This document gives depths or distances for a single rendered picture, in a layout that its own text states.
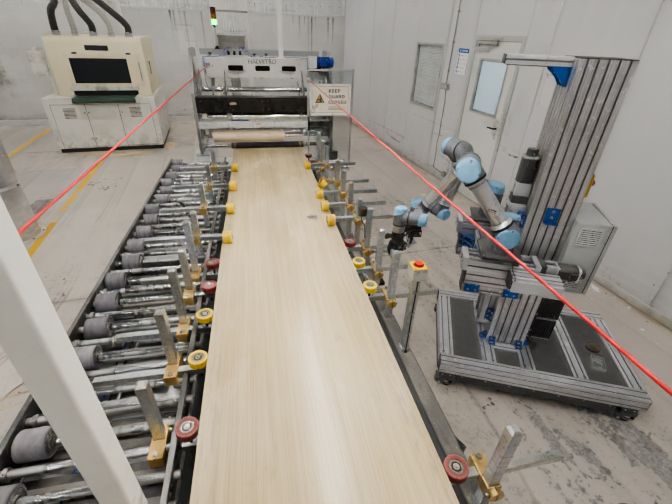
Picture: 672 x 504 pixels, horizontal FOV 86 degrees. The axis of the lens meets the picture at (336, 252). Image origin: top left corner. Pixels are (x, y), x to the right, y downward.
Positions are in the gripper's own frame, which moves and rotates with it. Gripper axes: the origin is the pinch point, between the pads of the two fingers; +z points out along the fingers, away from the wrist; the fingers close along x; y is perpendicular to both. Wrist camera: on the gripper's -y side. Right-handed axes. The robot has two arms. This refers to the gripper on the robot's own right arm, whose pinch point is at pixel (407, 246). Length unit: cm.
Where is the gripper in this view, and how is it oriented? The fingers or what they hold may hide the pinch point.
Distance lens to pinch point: 259.6
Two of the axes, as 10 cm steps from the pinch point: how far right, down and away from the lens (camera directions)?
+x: -2.0, -5.1, 8.3
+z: -0.2, 8.5, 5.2
